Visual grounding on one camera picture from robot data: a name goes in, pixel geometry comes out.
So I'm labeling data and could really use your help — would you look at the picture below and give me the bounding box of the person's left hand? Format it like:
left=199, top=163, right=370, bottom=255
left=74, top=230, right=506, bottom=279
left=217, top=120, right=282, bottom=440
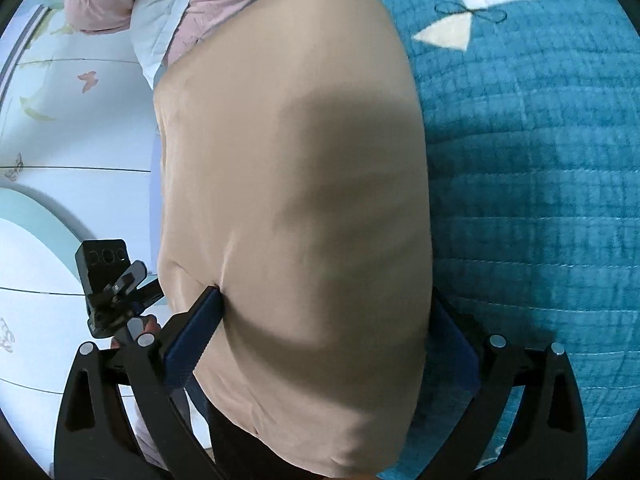
left=110, top=314, right=162, bottom=349

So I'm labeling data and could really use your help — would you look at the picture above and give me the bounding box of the tan jacket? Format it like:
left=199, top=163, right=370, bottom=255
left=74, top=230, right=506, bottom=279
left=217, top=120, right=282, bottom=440
left=154, top=0, right=432, bottom=478

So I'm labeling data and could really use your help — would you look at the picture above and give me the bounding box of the teal quilted bedspread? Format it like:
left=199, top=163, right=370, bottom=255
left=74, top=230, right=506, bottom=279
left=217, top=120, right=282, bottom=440
left=382, top=0, right=639, bottom=472

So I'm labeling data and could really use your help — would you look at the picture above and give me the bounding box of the white wardrobe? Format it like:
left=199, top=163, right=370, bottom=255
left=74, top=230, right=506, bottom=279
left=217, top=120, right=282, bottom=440
left=1, top=0, right=155, bottom=469

